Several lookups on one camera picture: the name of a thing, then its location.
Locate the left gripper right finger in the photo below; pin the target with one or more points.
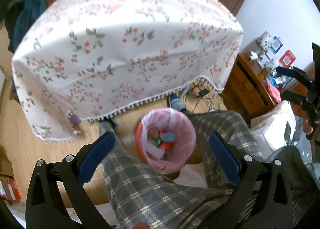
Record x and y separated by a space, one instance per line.
273 207

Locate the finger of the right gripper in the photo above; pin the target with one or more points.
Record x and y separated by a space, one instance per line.
296 73
294 97

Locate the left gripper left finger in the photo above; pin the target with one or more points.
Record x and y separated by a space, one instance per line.
45 207

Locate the light blue plastic lid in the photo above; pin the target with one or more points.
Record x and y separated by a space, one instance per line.
168 137

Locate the pink trash bag liner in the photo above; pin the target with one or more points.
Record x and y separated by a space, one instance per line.
169 119

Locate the orange trash bin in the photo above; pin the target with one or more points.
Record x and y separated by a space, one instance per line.
138 142

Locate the red white card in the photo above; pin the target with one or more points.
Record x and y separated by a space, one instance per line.
287 59

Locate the blue white card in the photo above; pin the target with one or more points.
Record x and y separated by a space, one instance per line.
276 45

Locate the white plastic bag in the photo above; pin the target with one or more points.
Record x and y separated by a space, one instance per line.
269 129

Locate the wooden side table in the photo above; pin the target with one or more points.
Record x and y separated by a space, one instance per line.
245 92

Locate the orange white cardboard box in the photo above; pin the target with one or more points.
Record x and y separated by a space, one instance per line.
9 190

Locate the floral ceramic mug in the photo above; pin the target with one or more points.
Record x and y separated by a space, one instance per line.
265 41

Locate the plaid trouser right leg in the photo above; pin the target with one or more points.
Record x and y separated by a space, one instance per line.
234 130

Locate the plaid trouser leg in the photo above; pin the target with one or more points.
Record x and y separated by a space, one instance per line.
142 197
234 130

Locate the black power adapter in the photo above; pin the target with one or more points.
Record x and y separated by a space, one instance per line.
203 92

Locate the plaid trouser left leg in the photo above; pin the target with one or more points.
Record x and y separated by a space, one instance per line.
142 197

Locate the dark slipper left foot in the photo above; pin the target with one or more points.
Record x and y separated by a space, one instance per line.
111 121

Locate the blue slipper right foot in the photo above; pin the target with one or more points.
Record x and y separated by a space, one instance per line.
174 102

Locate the red snack wrapper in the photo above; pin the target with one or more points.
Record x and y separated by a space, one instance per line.
165 145

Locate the green snack wrapper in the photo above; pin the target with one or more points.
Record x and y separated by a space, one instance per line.
156 142

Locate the floral white tablecloth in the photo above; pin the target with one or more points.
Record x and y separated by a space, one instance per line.
97 58

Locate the dark blue clothing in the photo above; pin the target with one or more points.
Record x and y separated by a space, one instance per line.
20 18

